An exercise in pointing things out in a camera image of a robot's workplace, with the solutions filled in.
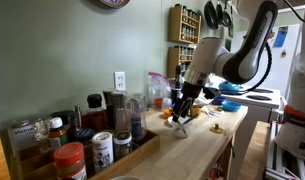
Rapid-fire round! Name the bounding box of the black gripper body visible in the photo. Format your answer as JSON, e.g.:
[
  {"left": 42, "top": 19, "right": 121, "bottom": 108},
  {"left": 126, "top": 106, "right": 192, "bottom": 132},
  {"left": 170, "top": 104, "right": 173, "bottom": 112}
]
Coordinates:
[{"left": 179, "top": 81, "right": 204, "bottom": 108}]

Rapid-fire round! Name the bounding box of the white printed box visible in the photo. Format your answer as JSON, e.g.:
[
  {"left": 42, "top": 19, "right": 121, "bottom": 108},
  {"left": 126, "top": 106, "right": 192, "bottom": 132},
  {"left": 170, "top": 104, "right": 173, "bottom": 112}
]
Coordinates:
[{"left": 6, "top": 121, "right": 38, "bottom": 154}]

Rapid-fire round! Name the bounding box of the small orange object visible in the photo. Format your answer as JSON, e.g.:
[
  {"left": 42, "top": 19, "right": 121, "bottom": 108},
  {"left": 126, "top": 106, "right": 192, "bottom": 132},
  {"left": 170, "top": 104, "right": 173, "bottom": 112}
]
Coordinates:
[{"left": 163, "top": 108, "right": 173, "bottom": 120}]

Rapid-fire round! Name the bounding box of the gold metal cup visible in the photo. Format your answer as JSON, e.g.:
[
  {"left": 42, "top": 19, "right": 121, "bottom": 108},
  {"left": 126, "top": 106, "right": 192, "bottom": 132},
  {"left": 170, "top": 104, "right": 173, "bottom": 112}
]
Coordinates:
[{"left": 190, "top": 104, "right": 204, "bottom": 118}]

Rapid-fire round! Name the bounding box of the dark bottle with white label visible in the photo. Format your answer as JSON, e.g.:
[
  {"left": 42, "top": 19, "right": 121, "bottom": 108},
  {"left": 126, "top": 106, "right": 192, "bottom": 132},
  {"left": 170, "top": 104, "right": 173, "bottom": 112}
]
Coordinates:
[{"left": 170, "top": 64, "right": 184, "bottom": 106}]

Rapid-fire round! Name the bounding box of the white paper napkin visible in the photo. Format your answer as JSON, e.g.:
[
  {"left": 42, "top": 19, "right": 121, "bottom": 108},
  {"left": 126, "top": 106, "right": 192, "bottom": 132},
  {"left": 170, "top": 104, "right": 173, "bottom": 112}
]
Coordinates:
[{"left": 201, "top": 104, "right": 225, "bottom": 118}]

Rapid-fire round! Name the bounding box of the dark blue measuring cup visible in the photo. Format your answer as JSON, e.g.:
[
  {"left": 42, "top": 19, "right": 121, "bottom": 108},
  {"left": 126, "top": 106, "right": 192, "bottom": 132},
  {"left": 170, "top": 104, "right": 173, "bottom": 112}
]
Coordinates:
[{"left": 210, "top": 95, "right": 228, "bottom": 106}]

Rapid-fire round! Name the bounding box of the clear zip plastic bag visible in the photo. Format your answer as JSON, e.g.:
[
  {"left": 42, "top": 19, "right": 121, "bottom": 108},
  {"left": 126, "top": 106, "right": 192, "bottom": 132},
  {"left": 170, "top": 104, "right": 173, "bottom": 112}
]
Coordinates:
[{"left": 146, "top": 71, "right": 175, "bottom": 109}]

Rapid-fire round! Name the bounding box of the brass lid with knob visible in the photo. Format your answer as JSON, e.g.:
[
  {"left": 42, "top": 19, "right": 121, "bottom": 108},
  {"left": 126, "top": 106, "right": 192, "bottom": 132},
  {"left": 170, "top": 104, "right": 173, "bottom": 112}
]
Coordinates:
[{"left": 209, "top": 123, "right": 225, "bottom": 135}]

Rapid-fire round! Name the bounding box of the wooden spice rack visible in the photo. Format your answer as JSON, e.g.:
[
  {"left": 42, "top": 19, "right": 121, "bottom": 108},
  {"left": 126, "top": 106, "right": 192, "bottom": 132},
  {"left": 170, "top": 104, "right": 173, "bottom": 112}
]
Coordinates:
[
  {"left": 168, "top": 4, "right": 202, "bottom": 45},
  {"left": 167, "top": 45, "right": 196, "bottom": 78}
]

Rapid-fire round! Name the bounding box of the blue kettle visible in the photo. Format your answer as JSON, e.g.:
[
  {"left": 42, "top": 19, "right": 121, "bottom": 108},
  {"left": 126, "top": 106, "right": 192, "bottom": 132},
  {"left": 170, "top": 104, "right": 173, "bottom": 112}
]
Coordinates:
[{"left": 218, "top": 80, "right": 242, "bottom": 95}]

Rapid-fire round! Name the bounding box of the wooden kitchen cart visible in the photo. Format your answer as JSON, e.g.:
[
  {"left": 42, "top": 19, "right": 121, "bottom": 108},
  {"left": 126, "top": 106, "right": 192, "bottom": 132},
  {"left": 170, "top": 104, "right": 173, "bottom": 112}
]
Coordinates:
[{"left": 8, "top": 104, "right": 250, "bottom": 180}]

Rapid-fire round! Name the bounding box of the tall clear glass jar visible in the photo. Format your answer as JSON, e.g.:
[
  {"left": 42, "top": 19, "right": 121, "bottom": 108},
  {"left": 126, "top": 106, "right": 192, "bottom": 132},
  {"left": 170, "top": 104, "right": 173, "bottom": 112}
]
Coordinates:
[{"left": 125, "top": 93, "right": 148, "bottom": 144}]

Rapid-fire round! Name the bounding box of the light blue measuring cup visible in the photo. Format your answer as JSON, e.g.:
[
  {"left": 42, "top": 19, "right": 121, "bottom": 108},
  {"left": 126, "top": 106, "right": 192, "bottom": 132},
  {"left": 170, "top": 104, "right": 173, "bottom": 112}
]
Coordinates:
[{"left": 221, "top": 100, "right": 242, "bottom": 113}]

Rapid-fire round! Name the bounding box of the clear pepper grinder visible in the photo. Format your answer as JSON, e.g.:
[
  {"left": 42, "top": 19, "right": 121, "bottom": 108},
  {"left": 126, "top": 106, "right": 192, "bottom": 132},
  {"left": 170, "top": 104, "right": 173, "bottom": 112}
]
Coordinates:
[{"left": 110, "top": 91, "right": 128, "bottom": 133}]

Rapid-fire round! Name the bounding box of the wooden condiment tray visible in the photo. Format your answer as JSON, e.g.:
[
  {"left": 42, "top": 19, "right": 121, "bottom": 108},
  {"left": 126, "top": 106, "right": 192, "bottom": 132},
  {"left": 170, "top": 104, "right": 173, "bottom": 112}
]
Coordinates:
[{"left": 8, "top": 128, "right": 161, "bottom": 180}]

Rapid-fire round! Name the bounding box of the glass jar dark lid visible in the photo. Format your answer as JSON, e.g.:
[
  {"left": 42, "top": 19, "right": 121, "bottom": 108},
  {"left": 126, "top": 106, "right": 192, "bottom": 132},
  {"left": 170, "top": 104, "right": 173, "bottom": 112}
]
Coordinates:
[{"left": 112, "top": 130, "right": 134, "bottom": 162}]

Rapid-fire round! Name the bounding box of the black stove burner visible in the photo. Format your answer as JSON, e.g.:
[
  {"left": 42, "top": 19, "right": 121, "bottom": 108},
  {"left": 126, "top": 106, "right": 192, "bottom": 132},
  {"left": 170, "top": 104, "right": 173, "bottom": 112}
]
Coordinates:
[
  {"left": 251, "top": 87, "right": 275, "bottom": 94},
  {"left": 246, "top": 94, "right": 273, "bottom": 102}
]

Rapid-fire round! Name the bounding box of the white kitchen stove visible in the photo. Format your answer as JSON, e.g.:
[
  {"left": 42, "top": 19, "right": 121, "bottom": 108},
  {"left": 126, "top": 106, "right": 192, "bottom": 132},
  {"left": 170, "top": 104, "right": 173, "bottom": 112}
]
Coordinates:
[{"left": 208, "top": 74, "right": 281, "bottom": 180}]

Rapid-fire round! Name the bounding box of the dark pepper grinder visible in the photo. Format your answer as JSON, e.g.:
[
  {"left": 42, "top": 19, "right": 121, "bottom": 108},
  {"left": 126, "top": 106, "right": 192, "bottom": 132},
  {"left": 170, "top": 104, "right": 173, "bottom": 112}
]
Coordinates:
[{"left": 102, "top": 88, "right": 116, "bottom": 129}]

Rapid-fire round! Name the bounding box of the black hanging frying pan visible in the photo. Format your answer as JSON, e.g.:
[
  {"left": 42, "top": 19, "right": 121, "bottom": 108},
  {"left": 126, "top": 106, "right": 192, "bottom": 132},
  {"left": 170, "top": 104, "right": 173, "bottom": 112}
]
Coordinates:
[
  {"left": 215, "top": 0, "right": 224, "bottom": 24},
  {"left": 203, "top": 0, "right": 219, "bottom": 30},
  {"left": 221, "top": 1, "right": 233, "bottom": 28}
]

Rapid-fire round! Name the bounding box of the dark sauce bottle black cap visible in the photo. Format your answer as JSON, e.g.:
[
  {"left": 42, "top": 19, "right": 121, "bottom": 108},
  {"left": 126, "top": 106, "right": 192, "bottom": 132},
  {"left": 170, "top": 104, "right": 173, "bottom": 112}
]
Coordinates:
[{"left": 82, "top": 93, "right": 106, "bottom": 133}]

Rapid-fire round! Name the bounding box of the white shaker bottle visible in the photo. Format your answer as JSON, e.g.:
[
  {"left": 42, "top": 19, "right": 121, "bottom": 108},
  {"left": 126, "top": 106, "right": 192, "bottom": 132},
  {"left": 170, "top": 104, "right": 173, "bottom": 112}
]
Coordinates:
[{"left": 91, "top": 131, "right": 115, "bottom": 173}]

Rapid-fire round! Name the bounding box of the jar with blue lid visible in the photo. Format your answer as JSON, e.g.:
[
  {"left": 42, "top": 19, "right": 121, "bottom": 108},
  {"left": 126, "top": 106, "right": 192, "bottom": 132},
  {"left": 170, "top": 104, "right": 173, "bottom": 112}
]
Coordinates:
[{"left": 74, "top": 128, "right": 96, "bottom": 146}]

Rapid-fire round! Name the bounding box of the white refrigerator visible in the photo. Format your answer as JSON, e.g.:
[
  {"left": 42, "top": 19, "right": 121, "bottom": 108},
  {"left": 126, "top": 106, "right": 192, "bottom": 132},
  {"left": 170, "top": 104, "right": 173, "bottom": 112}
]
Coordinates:
[{"left": 230, "top": 23, "right": 301, "bottom": 101}]

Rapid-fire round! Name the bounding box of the slim bottle silver top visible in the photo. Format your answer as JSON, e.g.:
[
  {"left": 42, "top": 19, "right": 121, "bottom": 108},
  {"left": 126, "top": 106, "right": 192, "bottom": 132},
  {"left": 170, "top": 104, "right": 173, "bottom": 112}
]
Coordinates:
[{"left": 70, "top": 104, "right": 83, "bottom": 134}]

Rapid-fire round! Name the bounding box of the blue paper sheet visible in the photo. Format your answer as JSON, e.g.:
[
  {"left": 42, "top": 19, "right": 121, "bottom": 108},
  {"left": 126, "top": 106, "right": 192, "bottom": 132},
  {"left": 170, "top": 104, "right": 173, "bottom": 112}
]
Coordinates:
[{"left": 273, "top": 25, "right": 289, "bottom": 48}]

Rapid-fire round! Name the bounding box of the jar with orange lid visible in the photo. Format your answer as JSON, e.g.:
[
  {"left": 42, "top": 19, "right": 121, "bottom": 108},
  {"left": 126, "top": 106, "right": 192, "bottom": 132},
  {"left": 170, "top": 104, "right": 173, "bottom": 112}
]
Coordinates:
[{"left": 52, "top": 141, "right": 88, "bottom": 180}]

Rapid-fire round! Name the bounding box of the amber bottle white cap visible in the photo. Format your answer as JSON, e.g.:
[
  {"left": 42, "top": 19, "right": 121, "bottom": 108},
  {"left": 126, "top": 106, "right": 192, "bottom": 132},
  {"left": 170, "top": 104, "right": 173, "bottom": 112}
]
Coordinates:
[{"left": 46, "top": 116, "right": 69, "bottom": 149}]

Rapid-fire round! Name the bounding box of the small clear glass jar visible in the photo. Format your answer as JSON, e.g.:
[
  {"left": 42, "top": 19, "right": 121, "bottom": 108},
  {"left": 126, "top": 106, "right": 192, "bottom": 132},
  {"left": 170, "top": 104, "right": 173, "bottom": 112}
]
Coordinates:
[{"left": 33, "top": 118, "right": 50, "bottom": 141}]

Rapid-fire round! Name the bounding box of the white wall outlet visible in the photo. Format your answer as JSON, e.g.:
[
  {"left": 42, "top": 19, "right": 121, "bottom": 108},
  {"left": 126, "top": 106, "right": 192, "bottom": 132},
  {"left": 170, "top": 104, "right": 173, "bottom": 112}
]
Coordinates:
[{"left": 113, "top": 71, "right": 127, "bottom": 92}]

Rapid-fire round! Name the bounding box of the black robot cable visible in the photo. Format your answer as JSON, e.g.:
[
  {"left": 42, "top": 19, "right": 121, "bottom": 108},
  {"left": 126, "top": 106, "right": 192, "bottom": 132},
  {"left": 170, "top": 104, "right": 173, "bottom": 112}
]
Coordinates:
[{"left": 238, "top": 0, "right": 305, "bottom": 93}]

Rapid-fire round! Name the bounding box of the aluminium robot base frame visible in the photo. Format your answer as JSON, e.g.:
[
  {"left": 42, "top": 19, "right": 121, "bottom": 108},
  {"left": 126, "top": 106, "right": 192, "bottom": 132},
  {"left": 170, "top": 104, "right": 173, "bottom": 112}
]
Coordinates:
[{"left": 263, "top": 121, "right": 305, "bottom": 180}]

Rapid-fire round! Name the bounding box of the patterned decorative wall plate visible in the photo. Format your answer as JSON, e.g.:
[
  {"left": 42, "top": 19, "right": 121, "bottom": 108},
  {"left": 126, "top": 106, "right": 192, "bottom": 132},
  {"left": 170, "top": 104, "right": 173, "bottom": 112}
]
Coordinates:
[{"left": 99, "top": 0, "right": 131, "bottom": 9}]

